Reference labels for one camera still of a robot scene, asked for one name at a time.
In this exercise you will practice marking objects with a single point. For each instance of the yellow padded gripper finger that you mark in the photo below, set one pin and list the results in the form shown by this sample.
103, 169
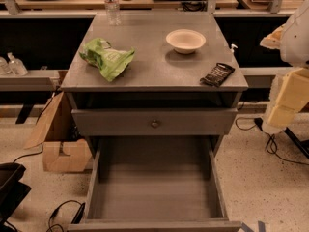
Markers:
289, 93

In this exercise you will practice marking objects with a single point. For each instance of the green rice chip bag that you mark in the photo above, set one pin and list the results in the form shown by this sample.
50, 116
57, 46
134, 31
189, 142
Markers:
110, 62

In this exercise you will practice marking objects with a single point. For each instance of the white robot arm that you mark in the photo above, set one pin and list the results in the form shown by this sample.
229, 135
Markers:
292, 39

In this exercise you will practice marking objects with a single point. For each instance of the closed grey top drawer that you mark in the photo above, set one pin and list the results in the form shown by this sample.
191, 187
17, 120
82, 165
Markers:
112, 122

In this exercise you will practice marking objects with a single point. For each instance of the grey drawer cabinet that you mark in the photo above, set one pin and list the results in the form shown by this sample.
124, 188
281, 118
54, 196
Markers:
158, 76

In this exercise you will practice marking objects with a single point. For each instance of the open grey middle drawer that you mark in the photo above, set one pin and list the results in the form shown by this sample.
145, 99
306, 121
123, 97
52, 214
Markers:
155, 184

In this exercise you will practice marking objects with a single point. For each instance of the black stand leg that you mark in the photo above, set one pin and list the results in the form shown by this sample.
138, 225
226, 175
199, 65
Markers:
303, 146

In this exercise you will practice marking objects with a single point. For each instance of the black snack bar packet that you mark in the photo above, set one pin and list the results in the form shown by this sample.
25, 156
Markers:
217, 76

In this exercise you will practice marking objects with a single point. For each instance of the small white pump dispenser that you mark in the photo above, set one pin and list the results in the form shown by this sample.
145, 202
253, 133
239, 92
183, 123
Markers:
233, 48

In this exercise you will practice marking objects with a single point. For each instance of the white paper bowl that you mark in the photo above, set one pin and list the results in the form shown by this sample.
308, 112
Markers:
185, 41

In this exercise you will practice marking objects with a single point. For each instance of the clear plastic water bottle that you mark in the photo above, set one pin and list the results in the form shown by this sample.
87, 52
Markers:
112, 8

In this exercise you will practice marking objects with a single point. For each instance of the brown cardboard box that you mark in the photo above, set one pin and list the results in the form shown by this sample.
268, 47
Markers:
61, 150

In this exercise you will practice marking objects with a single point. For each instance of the clear sanitizer pump bottle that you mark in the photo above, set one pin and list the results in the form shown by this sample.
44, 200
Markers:
16, 65

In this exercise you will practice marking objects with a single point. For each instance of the black bin on floor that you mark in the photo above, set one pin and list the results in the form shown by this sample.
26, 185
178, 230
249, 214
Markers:
12, 191

